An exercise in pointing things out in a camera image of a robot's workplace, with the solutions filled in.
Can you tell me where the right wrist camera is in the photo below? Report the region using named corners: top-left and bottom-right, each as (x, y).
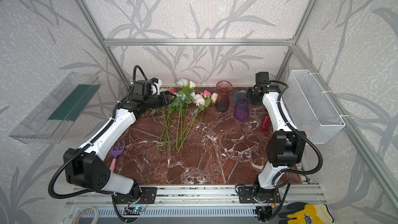
top-left (255, 72), bottom-right (271, 87)

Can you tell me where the clear plastic tray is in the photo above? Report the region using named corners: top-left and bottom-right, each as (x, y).
top-left (9, 72), bottom-right (102, 144)

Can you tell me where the red glass vase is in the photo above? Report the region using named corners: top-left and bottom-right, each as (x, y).
top-left (215, 80), bottom-right (232, 112)

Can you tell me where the purple pink garden rake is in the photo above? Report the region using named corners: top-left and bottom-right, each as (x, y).
top-left (110, 140), bottom-right (125, 172)

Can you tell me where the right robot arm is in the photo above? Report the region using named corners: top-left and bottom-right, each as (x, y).
top-left (245, 79), bottom-right (323, 198)

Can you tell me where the red spray bottle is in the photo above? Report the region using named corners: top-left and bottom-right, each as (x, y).
top-left (260, 115), bottom-right (271, 132)

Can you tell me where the white wire basket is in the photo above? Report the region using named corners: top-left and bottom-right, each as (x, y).
top-left (283, 69), bottom-right (345, 145)

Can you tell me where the yellow work glove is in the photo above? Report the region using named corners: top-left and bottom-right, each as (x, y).
top-left (278, 202), bottom-right (334, 224)

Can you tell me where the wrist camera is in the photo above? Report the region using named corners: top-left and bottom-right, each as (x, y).
top-left (255, 72), bottom-right (271, 87)
top-left (150, 77), bottom-right (162, 95)

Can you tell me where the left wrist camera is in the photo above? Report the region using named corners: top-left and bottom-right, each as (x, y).
top-left (150, 77), bottom-right (162, 95)

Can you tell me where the flower bunch on table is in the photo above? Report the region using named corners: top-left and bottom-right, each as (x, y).
top-left (151, 78), bottom-right (218, 151)

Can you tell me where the blue purple glass vase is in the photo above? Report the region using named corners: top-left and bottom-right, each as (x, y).
top-left (233, 90), bottom-right (250, 121)

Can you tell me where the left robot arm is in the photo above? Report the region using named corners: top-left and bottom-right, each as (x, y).
top-left (48, 75), bottom-right (176, 200)

